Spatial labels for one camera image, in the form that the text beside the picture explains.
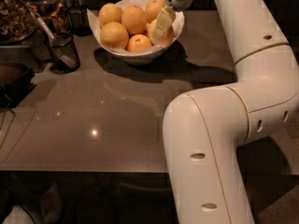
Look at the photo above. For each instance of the black device with brown top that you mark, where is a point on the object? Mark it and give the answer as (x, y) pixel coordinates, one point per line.
(15, 83)

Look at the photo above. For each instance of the white sock foot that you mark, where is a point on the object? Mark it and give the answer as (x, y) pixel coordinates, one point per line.
(51, 204)

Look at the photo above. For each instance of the black mesh cup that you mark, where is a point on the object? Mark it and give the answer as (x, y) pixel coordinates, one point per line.
(79, 20)
(63, 53)

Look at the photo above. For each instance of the black mesh cup near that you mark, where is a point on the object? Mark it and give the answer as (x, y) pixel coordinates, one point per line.
(63, 53)

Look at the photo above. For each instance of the glass jar of dried snacks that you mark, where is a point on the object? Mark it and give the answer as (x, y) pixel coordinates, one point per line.
(51, 10)

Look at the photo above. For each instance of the white ceramic bowl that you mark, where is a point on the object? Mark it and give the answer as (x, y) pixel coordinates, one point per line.
(143, 56)

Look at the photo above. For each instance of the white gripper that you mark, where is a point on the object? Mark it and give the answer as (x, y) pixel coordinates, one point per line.
(166, 19)

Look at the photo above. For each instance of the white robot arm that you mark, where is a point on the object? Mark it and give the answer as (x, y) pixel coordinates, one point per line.
(203, 128)

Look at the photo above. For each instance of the tray of dried snacks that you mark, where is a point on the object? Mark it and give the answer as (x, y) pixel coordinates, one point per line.
(16, 22)

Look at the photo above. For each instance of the black mesh cup far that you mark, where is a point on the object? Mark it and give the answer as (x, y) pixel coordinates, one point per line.
(79, 20)

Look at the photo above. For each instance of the small orange front middle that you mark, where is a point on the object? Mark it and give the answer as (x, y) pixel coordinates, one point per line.
(138, 42)

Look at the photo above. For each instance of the metal scoop spoon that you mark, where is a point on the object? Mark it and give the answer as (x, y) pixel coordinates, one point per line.
(50, 34)

